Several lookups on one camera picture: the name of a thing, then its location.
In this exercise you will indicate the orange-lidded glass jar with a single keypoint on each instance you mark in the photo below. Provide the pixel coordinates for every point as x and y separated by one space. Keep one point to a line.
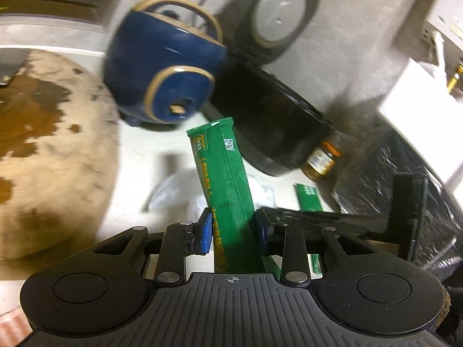
320 162

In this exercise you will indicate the white plastic bag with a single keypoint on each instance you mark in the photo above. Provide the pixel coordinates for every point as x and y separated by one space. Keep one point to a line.
177 198

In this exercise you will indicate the round wooden chopping board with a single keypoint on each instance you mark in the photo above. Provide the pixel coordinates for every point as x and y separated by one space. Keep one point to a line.
54 170

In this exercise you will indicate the white foam block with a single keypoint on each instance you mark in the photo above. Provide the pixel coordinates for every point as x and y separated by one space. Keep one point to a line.
408 97

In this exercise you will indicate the black plastic-wrapped microwave oven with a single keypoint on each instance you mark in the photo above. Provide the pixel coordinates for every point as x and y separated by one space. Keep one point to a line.
365 166

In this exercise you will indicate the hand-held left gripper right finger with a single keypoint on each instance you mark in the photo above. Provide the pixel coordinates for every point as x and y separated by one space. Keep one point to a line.
262 236

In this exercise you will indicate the orange striped cloth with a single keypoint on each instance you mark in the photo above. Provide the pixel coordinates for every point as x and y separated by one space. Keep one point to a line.
11 323

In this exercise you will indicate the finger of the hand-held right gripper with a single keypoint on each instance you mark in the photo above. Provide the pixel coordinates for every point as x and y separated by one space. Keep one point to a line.
325 217

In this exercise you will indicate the blue rice cooker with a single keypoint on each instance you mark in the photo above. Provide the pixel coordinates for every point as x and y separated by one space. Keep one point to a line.
152 50

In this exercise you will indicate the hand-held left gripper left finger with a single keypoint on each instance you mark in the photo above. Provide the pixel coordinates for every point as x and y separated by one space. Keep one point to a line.
206 233

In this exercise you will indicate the green packet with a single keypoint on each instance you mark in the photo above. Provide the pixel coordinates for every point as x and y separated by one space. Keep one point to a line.
307 197
224 173

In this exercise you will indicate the black rice cooker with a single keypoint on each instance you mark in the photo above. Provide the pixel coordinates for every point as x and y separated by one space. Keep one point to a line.
275 123

